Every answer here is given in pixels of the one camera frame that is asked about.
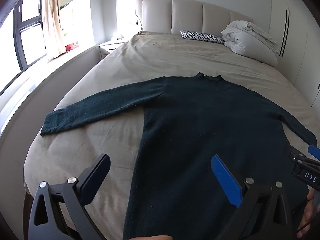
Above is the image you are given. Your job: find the white wardrobe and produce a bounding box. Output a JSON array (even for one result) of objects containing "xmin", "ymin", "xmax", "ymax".
[{"xmin": 269, "ymin": 0, "xmax": 320, "ymax": 108}]

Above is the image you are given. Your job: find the white window ledge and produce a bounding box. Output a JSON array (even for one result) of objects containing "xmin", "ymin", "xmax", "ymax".
[{"xmin": 0, "ymin": 44, "xmax": 101, "ymax": 160}]

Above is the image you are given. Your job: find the bed with beige sheet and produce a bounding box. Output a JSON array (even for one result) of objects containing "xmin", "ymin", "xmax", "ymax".
[{"xmin": 24, "ymin": 31, "xmax": 320, "ymax": 240}]

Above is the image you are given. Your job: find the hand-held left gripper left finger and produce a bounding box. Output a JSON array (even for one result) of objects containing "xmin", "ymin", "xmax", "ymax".
[{"xmin": 29, "ymin": 154, "xmax": 111, "ymax": 240}]

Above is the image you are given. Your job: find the beige curtain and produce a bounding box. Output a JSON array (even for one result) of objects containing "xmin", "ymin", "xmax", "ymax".
[{"xmin": 42, "ymin": 0, "xmax": 68, "ymax": 60}]

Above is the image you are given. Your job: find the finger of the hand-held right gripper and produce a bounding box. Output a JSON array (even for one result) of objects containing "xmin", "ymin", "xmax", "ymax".
[
  {"xmin": 307, "ymin": 144, "xmax": 320, "ymax": 161},
  {"xmin": 287, "ymin": 147, "xmax": 320, "ymax": 173}
]

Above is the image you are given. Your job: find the person's left hand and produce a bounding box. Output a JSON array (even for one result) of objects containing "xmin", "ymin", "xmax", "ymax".
[{"xmin": 129, "ymin": 235, "xmax": 173, "ymax": 240}]

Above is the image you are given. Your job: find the red box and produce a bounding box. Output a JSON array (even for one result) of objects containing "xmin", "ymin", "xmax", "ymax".
[{"xmin": 65, "ymin": 41, "xmax": 79, "ymax": 52}]

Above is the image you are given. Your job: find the black framed window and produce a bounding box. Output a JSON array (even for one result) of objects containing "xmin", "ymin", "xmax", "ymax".
[{"xmin": 0, "ymin": 0, "xmax": 48, "ymax": 95}]

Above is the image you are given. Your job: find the white nightstand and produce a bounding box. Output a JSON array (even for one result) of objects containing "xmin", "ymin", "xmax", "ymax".
[{"xmin": 98, "ymin": 38, "xmax": 130, "ymax": 60}]

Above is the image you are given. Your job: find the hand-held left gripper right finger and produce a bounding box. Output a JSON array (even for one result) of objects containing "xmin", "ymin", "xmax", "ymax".
[{"xmin": 211, "ymin": 154, "xmax": 293, "ymax": 240}]

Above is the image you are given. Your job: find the zebra print pillow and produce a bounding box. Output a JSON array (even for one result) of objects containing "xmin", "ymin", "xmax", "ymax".
[{"xmin": 180, "ymin": 30, "xmax": 225, "ymax": 44}]

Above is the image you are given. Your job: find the cream padded headboard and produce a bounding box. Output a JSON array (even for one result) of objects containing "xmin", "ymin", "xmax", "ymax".
[{"xmin": 135, "ymin": 0, "xmax": 254, "ymax": 37}]

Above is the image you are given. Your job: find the dark teal knit sweater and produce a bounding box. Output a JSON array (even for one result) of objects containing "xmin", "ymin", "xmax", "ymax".
[{"xmin": 41, "ymin": 72, "xmax": 318, "ymax": 240}]

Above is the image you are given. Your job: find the person's right hand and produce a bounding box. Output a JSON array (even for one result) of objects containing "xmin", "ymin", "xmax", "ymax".
[{"xmin": 296, "ymin": 187, "xmax": 319, "ymax": 240}]

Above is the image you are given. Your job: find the white crumpled duvet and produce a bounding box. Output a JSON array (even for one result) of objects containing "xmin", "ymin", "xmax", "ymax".
[{"xmin": 221, "ymin": 20, "xmax": 282, "ymax": 67}]

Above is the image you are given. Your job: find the black cable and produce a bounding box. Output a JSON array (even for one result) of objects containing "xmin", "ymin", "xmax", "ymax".
[{"xmin": 297, "ymin": 219, "xmax": 316, "ymax": 233}]

